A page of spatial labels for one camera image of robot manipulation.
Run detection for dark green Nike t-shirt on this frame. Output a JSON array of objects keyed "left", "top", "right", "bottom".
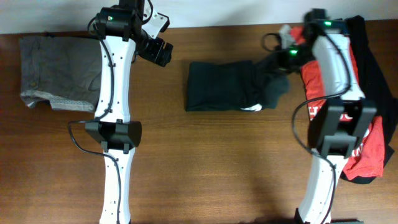
[{"left": 185, "top": 55, "right": 290, "bottom": 112}]

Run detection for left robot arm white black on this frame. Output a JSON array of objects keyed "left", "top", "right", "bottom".
[{"left": 84, "top": 0, "right": 173, "bottom": 223}]

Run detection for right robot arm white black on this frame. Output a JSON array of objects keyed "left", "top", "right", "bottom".
[{"left": 284, "top": 9, "right": 377, "bottom": 224}]

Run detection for black garment under red shirt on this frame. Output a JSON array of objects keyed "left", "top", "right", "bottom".
[{"left": 341, "top": 16, "right": 397, "bottom": 184}]

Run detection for folded grey shorts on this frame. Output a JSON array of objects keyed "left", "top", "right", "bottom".
[{"left": 19, "top": 36, "right": 102, "bottom": 113}]

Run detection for red soccer t-shirt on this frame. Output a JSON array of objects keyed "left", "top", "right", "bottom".
[{"left": 301, "top": 34, "right": 385, "bottom": 181}]

